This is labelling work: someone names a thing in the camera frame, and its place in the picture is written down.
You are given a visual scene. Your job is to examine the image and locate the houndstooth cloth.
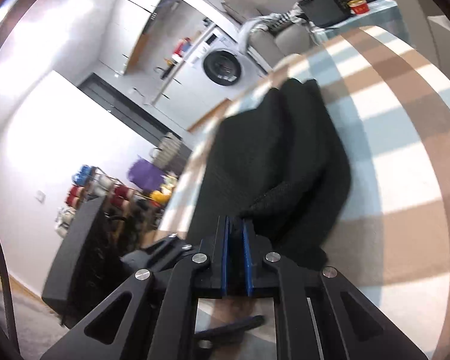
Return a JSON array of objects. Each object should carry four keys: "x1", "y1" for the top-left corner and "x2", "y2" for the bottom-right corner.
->
[{"x1": 270, "y1": 11, "x2": 304, "y2": 32}]

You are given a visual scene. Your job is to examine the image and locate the purple bag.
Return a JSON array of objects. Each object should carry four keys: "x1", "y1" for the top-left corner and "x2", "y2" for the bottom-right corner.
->
[{"x1": 127, "y1": 157, "x2": 164, "y2": 192}]

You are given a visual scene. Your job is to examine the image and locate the grey sofa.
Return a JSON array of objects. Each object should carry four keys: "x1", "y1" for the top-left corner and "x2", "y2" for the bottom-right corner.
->
[{"x1": 217, "y1": 0, "x2": 323, "y2": 68}]

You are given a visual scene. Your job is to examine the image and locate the black knit sweater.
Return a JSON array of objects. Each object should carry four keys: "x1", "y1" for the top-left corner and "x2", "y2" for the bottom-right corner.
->
[{"x1": 185, "y1": 78, "x2": 351, "y2": 271}]

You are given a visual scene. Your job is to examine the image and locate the yellow toy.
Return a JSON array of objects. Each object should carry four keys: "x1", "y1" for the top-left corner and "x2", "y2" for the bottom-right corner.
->
[{"x1": 150, "y1": 189, "x2": 173, "y2": 208}]

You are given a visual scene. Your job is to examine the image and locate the woven basket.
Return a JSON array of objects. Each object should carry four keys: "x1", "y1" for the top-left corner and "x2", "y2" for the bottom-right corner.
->
[{"x1": 150, "y1": 132, "x2": 192, "y2": 169}]

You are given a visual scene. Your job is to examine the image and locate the white kitchen counter unit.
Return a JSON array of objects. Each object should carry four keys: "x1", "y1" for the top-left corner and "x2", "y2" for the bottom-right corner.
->
[{"x1": 133, "y1": 26, "x2": 226, "y2": 121}]

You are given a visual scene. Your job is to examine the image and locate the white wall cabinets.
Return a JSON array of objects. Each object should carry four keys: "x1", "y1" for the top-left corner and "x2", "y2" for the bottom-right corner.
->
[{"x1": 97, "y1": 0, "x2": 181, "y2": 76}]

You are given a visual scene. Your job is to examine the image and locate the black countertop oven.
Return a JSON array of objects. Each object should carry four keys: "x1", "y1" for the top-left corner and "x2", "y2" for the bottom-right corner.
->
[{"x1": 298, "y1": 0, "x2": 351, "y2": 29}]

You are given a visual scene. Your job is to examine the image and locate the table with checked tablecloth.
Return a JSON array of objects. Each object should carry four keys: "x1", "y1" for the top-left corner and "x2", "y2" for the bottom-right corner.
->
[{"x1": 309, "y1": 0, "x2": 402, "y2": 44}]

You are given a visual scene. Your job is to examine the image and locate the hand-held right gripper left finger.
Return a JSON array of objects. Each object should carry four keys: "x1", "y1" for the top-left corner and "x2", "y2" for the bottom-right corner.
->
[{"x1": 41, "y1": 214, "x2": 235, "y2": 360}]

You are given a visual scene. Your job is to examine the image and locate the beige cabinet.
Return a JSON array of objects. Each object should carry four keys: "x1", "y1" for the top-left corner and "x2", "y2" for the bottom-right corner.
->
[{"x1": 386, "y1": 0, "x2": 450, "y2": 68}]

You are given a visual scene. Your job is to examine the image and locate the black cable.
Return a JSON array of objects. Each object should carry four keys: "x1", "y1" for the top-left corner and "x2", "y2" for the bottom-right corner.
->
[{"x1": 0, "y1": 210, "x2": 21, "y2": 360}]

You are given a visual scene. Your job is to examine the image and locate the shoe rack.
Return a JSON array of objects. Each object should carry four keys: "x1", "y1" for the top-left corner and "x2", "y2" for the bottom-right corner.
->
[{"x1": 56, "y1": 165, "x2": 173, "y2": 248}]

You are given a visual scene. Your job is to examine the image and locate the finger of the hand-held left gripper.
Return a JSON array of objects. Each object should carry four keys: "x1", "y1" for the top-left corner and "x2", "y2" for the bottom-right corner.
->
[
  {"x1": 122, "y1": 232, "x2": 200, "y2": 271},
  {"x1": 193, "y1": 314, "x2": 266, "y2": 349}
]

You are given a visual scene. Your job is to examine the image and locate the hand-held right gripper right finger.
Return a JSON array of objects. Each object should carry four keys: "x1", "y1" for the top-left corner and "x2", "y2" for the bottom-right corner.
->
[{"x1": 242, "y1": 217, "x2": 430, "y2": 360}]

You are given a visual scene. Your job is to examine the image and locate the white and grey clothes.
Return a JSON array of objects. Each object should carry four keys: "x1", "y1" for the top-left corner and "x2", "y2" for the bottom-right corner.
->
[{"x1": 238, "y1": 12, "x2": 286, "y2": 51}]

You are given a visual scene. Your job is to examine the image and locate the black door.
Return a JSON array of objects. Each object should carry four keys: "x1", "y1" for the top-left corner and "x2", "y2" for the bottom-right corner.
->
[{"x1": 79, "y1": 75, "x2": 181, "y2": 143}]

